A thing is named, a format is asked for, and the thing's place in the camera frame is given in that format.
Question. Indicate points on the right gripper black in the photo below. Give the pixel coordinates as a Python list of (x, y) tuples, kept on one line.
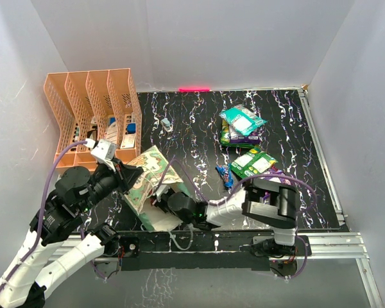
[(160, 203)]

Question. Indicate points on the teal white candy bag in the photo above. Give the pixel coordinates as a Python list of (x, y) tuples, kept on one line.
[(242, 120)]

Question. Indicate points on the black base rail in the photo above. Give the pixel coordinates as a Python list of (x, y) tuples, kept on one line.
[(200, 250)]

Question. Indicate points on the purple Fox's candy bag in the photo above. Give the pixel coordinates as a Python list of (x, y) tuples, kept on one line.
[(238, 138)]

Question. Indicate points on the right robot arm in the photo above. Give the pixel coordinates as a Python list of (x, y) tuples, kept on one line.
[(268, 202)]

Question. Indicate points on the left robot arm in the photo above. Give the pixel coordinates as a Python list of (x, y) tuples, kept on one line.
[(30, 278)]

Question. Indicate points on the orange green Fox's bag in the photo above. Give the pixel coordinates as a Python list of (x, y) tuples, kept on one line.
[(254, 162)]

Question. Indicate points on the orange plastic file organizer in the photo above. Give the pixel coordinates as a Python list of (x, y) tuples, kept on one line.
[(82, 102)]

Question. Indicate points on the white lotion bottle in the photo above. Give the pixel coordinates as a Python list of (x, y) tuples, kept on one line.
[(112, 130)]

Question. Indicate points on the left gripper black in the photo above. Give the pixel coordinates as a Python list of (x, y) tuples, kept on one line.
[(126, 174)]

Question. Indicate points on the green illustrated paper bag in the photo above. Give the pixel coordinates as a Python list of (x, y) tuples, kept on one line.
[(138, 198)]

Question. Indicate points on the small blue candy wrapper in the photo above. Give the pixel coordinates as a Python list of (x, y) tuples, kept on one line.
[(224, 171)]

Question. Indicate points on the pink tape strip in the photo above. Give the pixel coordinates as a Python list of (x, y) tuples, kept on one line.
[(194, 89)]

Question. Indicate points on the green Fox's candy bag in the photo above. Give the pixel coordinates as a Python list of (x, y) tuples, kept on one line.
[(235, 145)]

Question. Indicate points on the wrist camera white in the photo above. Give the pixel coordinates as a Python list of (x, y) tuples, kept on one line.
[(161, 190), (103, 151)]

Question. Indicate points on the white card box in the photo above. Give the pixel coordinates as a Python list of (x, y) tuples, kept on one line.
[(128, 141)]

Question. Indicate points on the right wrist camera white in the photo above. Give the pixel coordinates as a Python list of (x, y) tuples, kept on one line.
[(161, 190)]

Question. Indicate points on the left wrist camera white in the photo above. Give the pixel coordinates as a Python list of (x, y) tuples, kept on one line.
[(103, 151)]

